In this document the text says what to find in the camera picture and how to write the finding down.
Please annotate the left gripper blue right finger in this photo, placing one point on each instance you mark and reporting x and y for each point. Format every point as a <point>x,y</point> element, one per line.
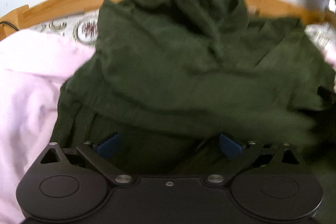
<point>235,148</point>

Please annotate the floral patterned pillow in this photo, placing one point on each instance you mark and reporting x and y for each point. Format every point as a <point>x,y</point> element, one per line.
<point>81,28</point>

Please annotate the pink bed sheet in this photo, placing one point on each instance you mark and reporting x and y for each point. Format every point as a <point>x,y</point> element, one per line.
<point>34,66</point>

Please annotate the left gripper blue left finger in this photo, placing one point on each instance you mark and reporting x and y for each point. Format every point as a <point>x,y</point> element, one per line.
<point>99,150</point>

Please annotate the wooden bed frame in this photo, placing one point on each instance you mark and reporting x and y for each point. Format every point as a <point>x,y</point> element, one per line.
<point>25,16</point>

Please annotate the dark green corduroy shirt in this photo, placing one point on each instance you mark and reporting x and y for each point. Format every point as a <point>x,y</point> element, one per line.
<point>170,76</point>

